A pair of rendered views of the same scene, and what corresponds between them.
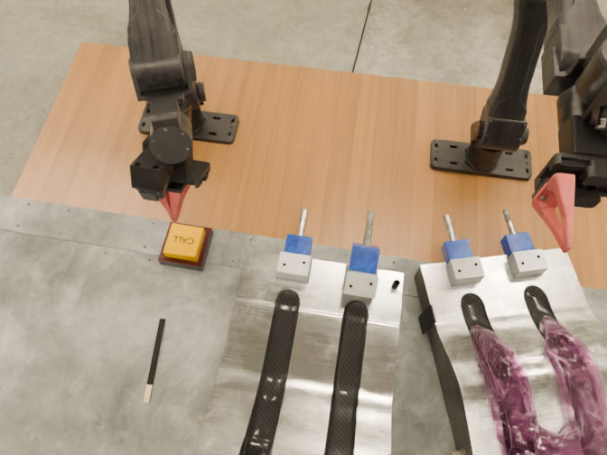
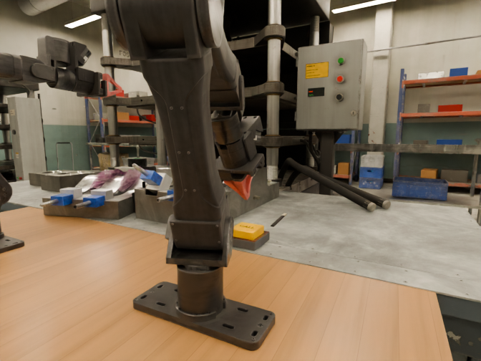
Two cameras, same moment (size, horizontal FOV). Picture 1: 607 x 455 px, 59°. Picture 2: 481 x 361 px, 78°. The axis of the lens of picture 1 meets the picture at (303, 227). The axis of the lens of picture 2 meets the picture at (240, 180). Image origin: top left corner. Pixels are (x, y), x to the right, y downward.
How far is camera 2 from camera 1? 1.30 m
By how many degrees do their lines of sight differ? 107
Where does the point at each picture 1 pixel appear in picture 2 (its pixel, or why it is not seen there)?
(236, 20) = not seen: outside the picture
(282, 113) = (74, 301)
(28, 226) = (394, 268)
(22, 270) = (382, 251)
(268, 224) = not seen: hidden behind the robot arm
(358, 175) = (81, 251)
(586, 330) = (84, 184)
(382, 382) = not seen: hidden behind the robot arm
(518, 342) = (114, 184)
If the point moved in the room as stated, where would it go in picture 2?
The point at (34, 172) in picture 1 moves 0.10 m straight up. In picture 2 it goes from (419, 306) to (426, 241)
